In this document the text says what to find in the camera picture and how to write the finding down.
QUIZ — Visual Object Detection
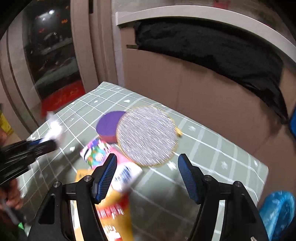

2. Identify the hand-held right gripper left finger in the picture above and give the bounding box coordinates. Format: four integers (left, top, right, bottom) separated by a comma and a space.
27, 153, 117, 241

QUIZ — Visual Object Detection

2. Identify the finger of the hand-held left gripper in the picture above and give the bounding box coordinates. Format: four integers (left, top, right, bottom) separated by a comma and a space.
5, 138, 57, 154
0, 144, 57, 167

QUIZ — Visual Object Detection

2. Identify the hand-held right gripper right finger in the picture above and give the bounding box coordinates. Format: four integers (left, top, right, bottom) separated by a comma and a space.
178, 153, 270, 241

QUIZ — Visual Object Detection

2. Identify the white packet with blue print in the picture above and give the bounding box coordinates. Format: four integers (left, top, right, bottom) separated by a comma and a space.
110, 145, 143, 193

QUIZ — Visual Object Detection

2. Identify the yellow snack wrapper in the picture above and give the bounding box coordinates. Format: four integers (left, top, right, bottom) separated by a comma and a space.
75, 169, 94, 183

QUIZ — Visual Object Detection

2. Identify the yellow and red snack packet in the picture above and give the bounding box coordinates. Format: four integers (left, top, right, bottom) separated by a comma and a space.
96, 188, 134, 241

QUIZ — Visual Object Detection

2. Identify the white paper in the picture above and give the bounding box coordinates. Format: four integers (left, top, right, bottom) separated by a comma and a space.
46, 111, 65, 142

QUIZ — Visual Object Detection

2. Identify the person's left hand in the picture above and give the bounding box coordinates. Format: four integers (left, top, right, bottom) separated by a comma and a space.
6, 179, 23, 209

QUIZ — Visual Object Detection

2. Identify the yellow object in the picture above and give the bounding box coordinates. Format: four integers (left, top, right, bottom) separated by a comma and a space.
0, 112, 14, 136

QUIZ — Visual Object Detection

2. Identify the green checked tablecloth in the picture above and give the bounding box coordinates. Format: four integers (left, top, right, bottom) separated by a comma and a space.
17, 81, 269, 241

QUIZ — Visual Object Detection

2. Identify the purple round lid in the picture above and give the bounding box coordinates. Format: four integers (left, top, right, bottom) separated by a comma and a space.
96, 111, 127, 143

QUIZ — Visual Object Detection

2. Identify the red doormat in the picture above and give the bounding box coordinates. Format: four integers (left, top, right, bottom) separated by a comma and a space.
40, 80, 86, 114

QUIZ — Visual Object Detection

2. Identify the blue towel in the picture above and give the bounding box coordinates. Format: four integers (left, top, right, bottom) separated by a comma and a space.
289, 115, 296, 136

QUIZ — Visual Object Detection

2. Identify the black cloth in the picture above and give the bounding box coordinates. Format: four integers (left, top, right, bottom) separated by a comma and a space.
134, 20, 289, 124

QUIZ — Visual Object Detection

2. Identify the white countertop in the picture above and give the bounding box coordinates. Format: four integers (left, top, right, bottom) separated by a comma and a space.
115, 10, 296, 58

